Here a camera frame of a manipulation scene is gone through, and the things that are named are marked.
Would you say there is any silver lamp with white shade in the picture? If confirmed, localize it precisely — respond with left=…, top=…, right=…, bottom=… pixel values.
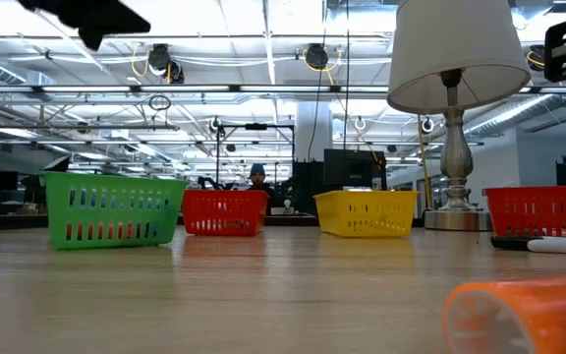
left=386, top=0, right=533, bottom=232

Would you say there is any red plastic slotted basket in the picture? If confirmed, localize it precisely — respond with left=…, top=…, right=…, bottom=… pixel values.
left=181, top=189, right=270, bottom=237
left=481, top=185, right=566, bottom=241

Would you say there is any black cabinet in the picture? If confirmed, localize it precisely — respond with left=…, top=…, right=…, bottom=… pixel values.
left=291, top=160, right=324, bottom=216

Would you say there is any green plastic slotted basket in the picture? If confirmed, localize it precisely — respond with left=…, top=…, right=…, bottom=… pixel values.
left=40, top=170, right=189, bottom=251

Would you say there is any long black hanging cable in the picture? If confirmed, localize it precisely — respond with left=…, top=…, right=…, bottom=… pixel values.
left=343, top=0, right=352, bottom=153

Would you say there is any thin black hanging cable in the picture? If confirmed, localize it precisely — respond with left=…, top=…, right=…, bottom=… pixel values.
left=309, top=0, right=328, bottom=148

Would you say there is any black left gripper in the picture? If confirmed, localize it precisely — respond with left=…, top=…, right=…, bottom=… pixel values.
left=17, top=0, right=151, bottom=52

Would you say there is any yellow plastic slotted basket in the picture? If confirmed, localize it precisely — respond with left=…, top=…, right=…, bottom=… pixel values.
left=313, top=190, right=419, bottom=239

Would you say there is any black monitor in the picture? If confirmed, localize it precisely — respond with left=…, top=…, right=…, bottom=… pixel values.
left=322, top=148, right=388, bottom=193

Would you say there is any person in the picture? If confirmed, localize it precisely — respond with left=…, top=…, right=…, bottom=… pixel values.
left=243, top=162, right=277, bottom=193

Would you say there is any black Sharpie marker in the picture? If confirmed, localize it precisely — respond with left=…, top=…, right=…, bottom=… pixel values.
left=489, top=235, right=566, bottom=256

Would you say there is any yellow hanging cable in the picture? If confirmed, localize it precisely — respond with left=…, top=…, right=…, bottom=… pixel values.
left=416, top=114, right=434, bottom=211

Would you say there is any black ceiling cable reel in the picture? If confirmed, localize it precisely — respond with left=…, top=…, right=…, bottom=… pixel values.
left=145, top=42, right=186, bottom=85
left=526, top=43, right=547, bottom=71
left=302, top=42, right=331, bottom=71

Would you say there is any black aluminium table frame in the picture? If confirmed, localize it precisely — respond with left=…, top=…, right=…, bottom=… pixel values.
left=0, top=211, right=426, bottom=233

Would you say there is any black gantry frame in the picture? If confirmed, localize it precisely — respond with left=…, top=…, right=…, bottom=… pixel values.
left=215, top=122, right=296, bottom=193

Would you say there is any long ceiling light bar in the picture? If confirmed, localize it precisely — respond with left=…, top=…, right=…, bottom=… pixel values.
left=118, top=84, right=391, bottom=94

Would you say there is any orange Sharpie highlighter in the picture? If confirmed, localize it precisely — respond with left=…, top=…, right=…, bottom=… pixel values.
left=442, top=273, right=566, bottom=354

